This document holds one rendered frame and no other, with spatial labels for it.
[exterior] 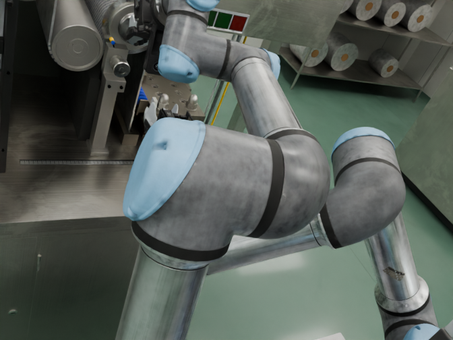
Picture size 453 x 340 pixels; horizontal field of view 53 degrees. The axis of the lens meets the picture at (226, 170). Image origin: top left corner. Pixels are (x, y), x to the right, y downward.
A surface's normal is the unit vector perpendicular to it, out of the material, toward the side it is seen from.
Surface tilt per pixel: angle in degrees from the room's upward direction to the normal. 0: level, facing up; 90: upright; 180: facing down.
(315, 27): 90
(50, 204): 0
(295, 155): 8
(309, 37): 90
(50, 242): 90
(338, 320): 0
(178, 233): 74
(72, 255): 90
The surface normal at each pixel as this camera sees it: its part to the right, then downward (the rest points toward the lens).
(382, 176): 0.13, -0.55
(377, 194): 0.11, -0.29
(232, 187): 0.27, 0.13
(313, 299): 0.33, -0.75
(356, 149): -0.45, -0.77
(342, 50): 0.39, 0.66
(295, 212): 0.45, 0.39
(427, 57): -0.86, 0.00
